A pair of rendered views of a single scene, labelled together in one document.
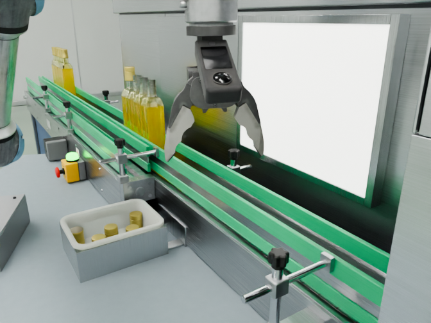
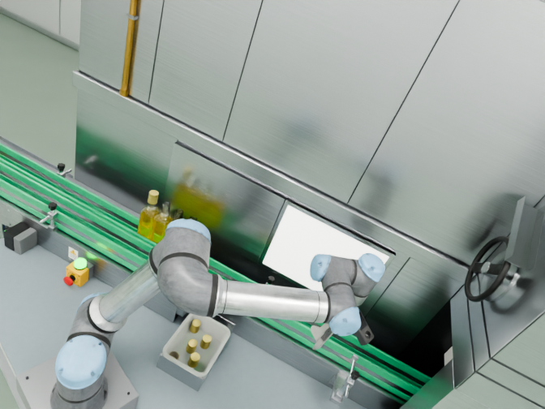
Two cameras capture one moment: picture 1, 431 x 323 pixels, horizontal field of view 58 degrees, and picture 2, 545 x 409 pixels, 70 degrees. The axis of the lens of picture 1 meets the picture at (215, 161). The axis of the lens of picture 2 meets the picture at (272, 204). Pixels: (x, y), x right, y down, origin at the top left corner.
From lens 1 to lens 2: 117 cm
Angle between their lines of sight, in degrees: 45
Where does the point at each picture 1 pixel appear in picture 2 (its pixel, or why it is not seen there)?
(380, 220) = not seen: hidden behind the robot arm
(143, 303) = (244, 389)
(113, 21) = not seen: outside the picture
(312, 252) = (345, 353)
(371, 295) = (373, 369)
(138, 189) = not seen: hidden behind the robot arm
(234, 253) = (287, 346)
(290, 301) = (327, 369)
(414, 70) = (390, 270)
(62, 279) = (184, 394)
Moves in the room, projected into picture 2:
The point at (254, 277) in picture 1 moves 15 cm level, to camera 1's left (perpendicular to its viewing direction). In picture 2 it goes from (301, 357) to (271, 373)
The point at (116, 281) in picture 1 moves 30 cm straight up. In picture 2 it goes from (216, 380) to (238, 331)
